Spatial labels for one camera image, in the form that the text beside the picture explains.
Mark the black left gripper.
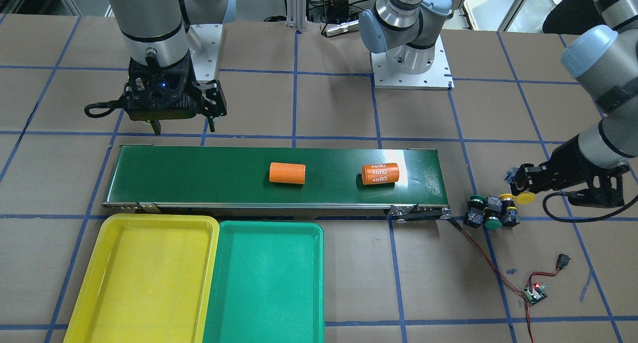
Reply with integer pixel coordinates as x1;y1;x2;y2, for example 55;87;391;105
509;137;629;207

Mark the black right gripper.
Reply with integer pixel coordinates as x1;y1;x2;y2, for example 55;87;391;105
125;53;227;136

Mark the yellow push button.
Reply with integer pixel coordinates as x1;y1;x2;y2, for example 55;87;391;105
498;193;520;228
504;168;536;205

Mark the green push button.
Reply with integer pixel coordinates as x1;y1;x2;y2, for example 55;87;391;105
463;195;487;228
483;195;503;231

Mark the plain orange cylinder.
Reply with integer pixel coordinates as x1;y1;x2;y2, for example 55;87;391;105
269;162;306;185

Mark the orange cylinder with 4680 text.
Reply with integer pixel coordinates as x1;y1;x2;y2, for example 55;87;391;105
360;162;400;185

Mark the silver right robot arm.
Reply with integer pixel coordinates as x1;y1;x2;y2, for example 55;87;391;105
84;0;236;135

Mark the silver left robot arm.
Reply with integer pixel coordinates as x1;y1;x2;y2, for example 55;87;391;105
358;0;638;207

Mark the green conveyor belt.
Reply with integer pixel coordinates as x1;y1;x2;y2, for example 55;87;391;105
103;145;451;220

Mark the small green circuit board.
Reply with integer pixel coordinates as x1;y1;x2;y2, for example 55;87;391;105
521;283;547;306

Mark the yellow plastic tray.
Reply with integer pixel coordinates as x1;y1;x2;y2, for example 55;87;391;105
64;213;220;343

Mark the green plastic tray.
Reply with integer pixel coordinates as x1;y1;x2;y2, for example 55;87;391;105
203;220;325;343

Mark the red black power wire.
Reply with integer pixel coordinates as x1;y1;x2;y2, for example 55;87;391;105
446;214;561;343

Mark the black rocker switch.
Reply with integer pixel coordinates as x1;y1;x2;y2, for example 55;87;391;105
556;253;571;272

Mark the aluminium frame post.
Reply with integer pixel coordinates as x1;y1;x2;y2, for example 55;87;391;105
285;0;308;32

